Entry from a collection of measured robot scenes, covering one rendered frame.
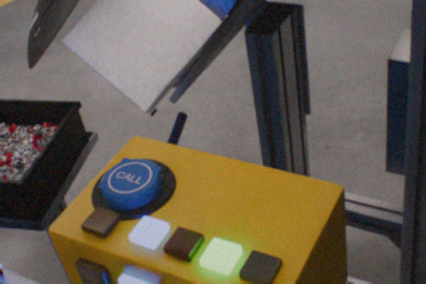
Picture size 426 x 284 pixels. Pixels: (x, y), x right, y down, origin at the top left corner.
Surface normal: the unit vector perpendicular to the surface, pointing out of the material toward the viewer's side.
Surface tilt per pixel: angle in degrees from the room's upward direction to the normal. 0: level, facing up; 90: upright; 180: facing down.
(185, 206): 0
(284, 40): 90
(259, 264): 0
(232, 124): 0
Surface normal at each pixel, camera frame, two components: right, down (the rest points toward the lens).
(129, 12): 0.01, 0.03
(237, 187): -0.15, -0.79
